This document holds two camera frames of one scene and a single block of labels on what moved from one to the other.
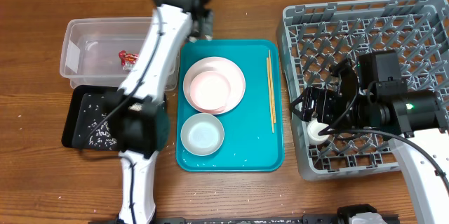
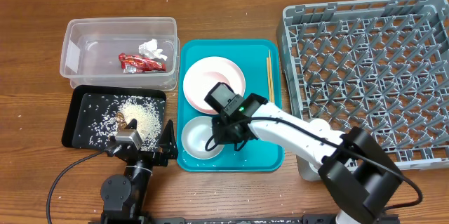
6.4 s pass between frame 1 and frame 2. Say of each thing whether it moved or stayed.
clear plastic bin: stayed
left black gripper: moved
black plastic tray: stayed
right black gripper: moved
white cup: stayed
